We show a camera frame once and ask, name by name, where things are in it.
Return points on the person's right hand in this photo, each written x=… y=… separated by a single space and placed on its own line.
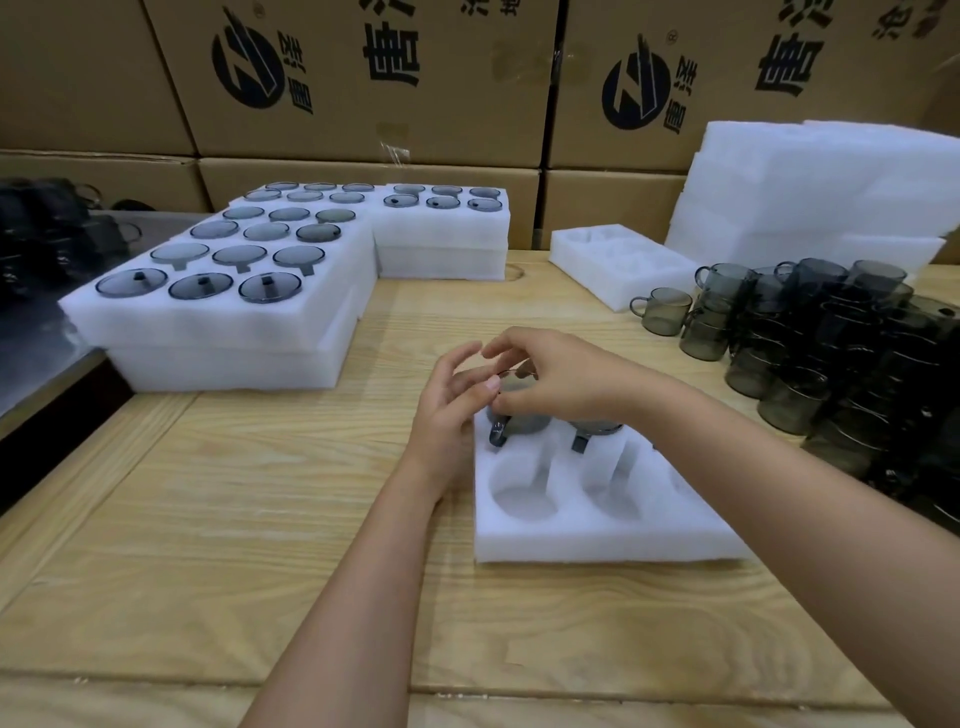
x=577 y=375

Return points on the person's left hand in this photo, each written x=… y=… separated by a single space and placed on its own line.
x=442 y=435

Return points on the pile of smoky glass mugs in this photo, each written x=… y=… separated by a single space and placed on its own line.
x=825 y=337

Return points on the stack of white foam trays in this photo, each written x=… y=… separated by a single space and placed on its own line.
x=787 y=180

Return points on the dark mugs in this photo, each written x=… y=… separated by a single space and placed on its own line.
x=45 y=240

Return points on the person's left forearm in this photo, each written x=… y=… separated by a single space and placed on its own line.
x=352 y=622

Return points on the person's right forearm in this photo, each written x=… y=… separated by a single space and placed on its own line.
x=825 y=540

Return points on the stainless steel table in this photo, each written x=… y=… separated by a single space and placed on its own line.
x=157 y=225

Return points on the black round object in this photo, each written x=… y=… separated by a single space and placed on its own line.
x=133 y=205

